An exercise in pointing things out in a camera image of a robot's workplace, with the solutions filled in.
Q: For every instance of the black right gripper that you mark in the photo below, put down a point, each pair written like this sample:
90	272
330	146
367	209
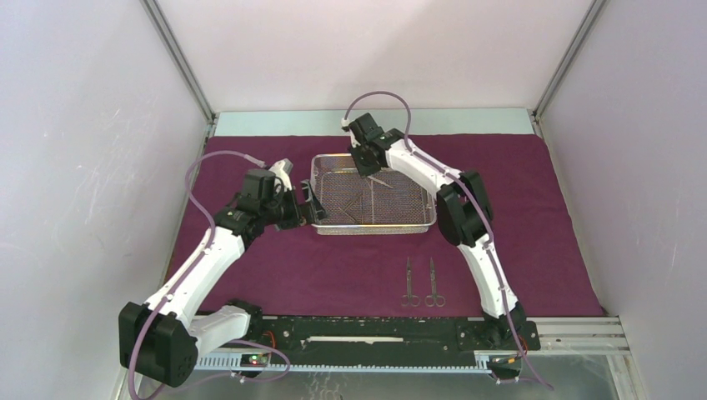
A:
364	171

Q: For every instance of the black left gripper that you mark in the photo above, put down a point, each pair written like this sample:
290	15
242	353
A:
302	213

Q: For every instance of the steel tweezers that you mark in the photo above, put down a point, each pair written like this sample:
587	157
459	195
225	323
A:
380	182
348	209

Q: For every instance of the steel instrument tray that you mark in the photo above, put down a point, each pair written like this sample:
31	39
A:
405	209

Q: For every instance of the steel forceps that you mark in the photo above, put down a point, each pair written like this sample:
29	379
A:
434	299
409	299

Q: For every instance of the maroon surgical wrap cloth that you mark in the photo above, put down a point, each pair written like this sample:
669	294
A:
300	272

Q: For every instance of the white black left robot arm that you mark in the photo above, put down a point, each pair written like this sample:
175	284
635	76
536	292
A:
163	338

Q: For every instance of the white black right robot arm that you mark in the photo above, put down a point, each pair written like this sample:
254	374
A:
463	213

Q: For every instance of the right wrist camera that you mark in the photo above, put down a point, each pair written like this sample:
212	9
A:
363	129

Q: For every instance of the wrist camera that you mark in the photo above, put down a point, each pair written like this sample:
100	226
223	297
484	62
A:
267	187
363	129

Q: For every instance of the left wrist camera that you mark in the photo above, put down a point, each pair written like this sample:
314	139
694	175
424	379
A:
267	187

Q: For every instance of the right corner aluminium post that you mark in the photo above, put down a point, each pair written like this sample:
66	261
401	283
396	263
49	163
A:
586	25

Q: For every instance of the corner aluminium post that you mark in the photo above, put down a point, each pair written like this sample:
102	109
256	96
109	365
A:
170	41
586	25

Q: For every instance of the grey cable duct strip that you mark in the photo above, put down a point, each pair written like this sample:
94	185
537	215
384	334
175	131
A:
238	362

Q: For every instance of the left corner aluminium post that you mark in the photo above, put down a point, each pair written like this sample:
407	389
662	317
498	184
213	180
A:
170	41

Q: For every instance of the aluminium frame rail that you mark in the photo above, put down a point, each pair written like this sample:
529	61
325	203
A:
552	335

